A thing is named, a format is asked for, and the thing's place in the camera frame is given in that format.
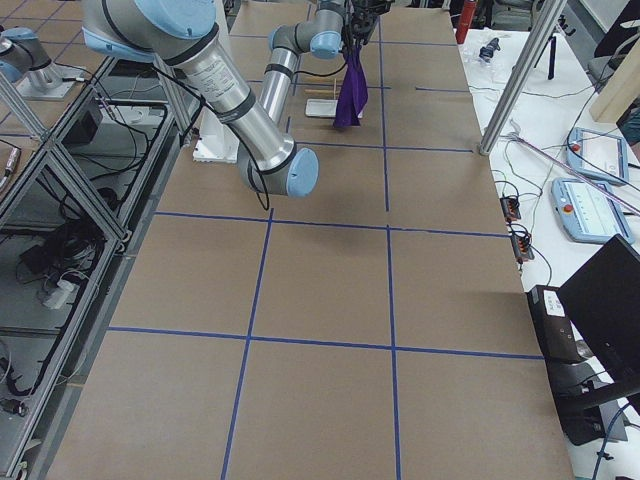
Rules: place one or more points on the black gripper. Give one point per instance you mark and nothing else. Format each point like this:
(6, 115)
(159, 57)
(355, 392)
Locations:
(361, 20)

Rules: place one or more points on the purple towel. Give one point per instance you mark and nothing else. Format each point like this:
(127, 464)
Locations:
(353, 95)

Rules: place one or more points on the white rack base tray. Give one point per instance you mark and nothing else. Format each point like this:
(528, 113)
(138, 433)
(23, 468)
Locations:
(321, 108)

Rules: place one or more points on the red fire extinguisher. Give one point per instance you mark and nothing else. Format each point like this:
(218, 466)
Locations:
(465, 20)

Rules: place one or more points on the dark blue tool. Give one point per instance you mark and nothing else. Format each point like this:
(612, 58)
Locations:
(487, 52)

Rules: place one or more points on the orange connector block far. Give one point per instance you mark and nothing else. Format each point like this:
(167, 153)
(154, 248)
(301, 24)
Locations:
(511, 208)

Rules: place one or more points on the orange connector block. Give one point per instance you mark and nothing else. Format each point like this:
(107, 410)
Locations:
(511, 208)
(521, 245)

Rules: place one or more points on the teach pendant far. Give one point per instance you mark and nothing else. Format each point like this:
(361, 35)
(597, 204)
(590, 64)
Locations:
(598, 155)

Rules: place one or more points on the teach pendant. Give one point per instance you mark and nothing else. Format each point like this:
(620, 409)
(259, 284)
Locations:
(598, 155)
(586, 213)

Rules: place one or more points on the orange connector block near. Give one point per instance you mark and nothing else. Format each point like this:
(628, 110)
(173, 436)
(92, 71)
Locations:
(521, 245)

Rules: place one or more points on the teach pendant near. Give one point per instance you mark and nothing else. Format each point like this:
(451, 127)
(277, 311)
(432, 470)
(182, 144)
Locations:
(586, 213)

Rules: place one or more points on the brown paper table cover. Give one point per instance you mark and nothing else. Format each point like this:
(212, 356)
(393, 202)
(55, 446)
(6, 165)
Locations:
(376, 329)

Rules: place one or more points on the black monitor with stand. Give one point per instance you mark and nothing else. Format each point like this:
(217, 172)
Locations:
(601, 299)

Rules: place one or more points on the black computer box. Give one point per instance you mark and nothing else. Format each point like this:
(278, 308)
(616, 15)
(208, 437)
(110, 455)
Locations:
(554, 331)

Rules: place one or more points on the aluminium frame post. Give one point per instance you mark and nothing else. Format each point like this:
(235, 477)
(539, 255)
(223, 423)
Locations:
(533, 48)

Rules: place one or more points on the white camera mast with base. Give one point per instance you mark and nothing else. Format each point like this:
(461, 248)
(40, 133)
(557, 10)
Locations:
(217, 143)

